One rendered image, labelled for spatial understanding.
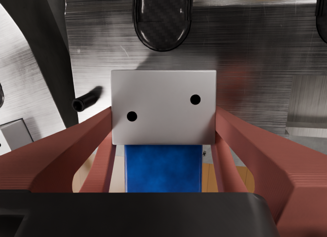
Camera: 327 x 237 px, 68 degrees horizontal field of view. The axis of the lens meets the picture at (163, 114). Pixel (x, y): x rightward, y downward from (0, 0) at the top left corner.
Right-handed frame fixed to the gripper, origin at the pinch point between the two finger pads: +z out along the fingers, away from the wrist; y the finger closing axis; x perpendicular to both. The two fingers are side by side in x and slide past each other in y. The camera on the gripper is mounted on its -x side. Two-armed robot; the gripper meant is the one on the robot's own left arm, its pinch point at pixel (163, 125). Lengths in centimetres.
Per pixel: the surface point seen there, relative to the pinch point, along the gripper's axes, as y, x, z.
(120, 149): 5.2, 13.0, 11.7
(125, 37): 2.5, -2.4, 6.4
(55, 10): 11.6, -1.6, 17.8
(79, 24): 5.8, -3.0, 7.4
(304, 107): -10.4, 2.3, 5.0
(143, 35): 1.3, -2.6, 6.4
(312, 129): -10.4, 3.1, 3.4
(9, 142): 14.3, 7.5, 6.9
